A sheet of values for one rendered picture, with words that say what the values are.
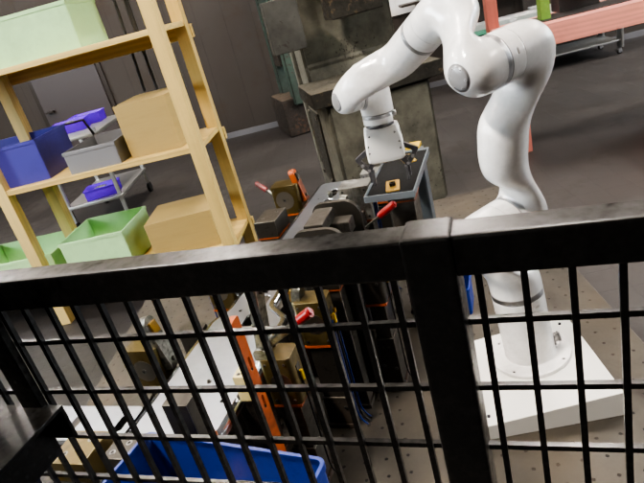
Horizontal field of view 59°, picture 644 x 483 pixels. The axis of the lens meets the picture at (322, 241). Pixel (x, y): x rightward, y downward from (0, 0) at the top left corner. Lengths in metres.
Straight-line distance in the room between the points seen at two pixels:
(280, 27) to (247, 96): 4.75
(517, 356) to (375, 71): 0.76
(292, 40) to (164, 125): 1.07
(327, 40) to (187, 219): 1.78
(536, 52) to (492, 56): 0.10
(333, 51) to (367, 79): 3.27
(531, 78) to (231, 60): 7.70
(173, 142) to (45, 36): 0.93
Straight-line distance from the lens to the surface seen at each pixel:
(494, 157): 1.19
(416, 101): 4.20
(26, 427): 0.54
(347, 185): 1.82
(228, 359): 1.31
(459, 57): 1.06
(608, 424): 1.43
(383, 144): 1.51
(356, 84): 1.37
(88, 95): 9.28
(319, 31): 4.60
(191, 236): 3.90
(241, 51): 8.67
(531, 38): 1.14
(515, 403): 1.41
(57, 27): 3.82
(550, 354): 1.49
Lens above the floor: 1.69
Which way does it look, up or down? 23 degrees down
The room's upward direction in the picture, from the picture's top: 15 degrees counter-clockwise
